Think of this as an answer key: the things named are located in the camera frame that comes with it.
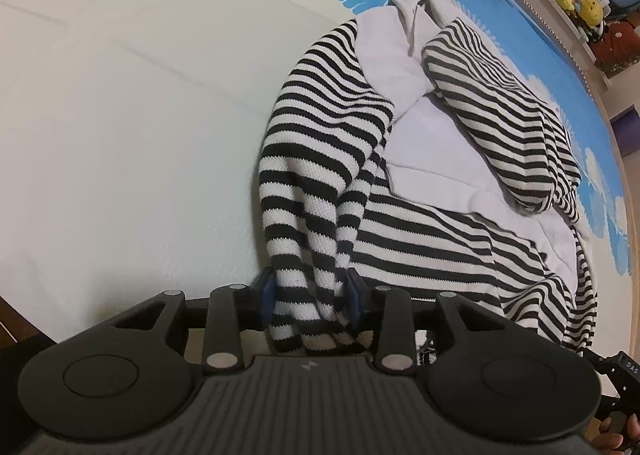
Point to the purple box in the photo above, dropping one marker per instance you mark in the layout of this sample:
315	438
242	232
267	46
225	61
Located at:
629	130

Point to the dark red cushion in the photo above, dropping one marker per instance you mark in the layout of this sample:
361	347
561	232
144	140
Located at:
620	42

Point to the blue and white printed bedsheet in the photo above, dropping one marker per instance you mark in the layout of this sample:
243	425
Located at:
125	135

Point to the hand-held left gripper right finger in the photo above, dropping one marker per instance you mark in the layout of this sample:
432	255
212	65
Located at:
353	300

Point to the striped hooded top white vest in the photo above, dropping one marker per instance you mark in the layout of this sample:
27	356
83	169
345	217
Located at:
320	135

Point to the person's right hand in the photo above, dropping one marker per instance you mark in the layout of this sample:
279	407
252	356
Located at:
617	437

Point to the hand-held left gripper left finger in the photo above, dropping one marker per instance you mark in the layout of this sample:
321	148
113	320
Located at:
267	297

